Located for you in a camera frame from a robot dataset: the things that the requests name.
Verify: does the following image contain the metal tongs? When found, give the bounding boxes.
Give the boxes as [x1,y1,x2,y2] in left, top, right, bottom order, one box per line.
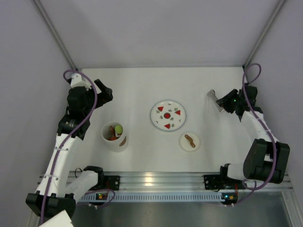
[207,89,224,113]

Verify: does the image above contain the brown chicken drumstick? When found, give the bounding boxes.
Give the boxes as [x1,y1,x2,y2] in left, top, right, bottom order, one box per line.
[109,126,115,137]

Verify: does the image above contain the sushi roll with red centre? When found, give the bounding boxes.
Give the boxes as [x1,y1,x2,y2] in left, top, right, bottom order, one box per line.
[115,133,122,139]

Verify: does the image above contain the white container lid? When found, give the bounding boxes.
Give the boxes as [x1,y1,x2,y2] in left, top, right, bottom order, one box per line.
[179,132,201,152]

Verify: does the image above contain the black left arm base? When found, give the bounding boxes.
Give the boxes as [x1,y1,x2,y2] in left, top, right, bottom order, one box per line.
[100,175,120,191]

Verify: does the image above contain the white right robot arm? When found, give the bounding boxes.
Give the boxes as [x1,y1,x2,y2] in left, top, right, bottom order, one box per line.
[216,83,290,184]

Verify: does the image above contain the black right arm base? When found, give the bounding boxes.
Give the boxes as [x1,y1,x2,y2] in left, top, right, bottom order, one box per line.
[203,174,245,191]

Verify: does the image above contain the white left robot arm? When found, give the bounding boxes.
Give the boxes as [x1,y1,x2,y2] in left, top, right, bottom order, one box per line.
[26,79,113,220]

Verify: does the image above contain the white cylindrical lunch container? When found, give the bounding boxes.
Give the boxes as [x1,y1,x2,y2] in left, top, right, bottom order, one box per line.
[101,122,129,152]

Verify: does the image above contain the blue rimmed white plate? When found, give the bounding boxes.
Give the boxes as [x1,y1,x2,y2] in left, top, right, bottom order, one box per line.
[150,100,187,131]

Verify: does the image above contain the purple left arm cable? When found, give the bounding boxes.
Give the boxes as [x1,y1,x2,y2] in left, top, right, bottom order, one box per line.
[37,70,116,225]

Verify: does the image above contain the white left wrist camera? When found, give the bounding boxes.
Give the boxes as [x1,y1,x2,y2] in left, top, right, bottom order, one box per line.
[70,73,91,90]

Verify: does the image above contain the aluminium mounting rail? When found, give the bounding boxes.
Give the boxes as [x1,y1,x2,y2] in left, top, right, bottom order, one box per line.
[36,172,292,190]

